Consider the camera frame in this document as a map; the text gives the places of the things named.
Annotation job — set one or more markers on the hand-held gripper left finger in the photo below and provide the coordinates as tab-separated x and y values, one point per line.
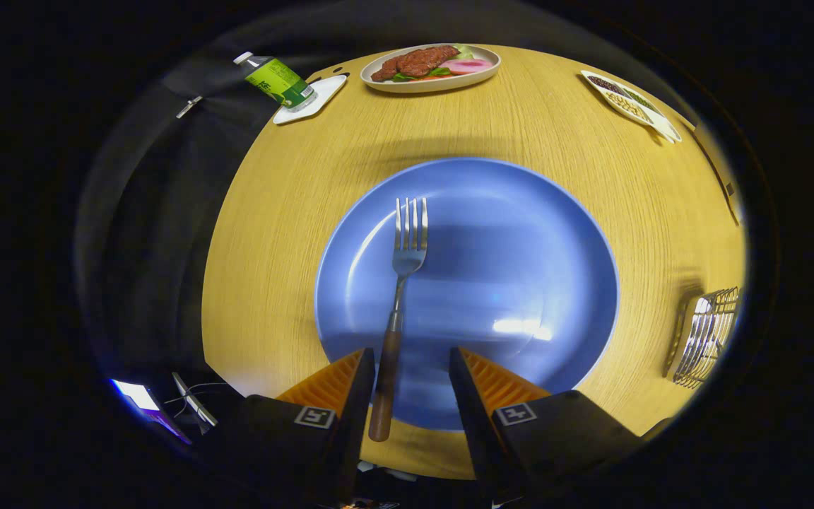
357	424

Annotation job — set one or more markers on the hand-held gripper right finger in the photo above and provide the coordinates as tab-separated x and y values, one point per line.
474	417

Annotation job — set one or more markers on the blue plate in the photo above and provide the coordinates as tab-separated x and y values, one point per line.
506	268

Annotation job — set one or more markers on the white framed screen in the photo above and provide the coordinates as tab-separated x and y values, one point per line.
195	403

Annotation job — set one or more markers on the lit computer monitor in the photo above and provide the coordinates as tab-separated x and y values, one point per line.
145	403

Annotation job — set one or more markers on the white coaster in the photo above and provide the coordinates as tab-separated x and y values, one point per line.
326	92

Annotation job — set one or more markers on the white divided dish with beans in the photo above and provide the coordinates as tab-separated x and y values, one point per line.
629	104

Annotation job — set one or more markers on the green label plastic bottle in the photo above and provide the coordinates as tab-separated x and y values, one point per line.
276	79

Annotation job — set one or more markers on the white toaster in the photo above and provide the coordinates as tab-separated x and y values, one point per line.
732	170

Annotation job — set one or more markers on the plate of meat and vegetables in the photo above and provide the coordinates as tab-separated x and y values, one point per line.
414	63

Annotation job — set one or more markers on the white cloth tag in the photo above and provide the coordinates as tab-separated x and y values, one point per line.
189	107

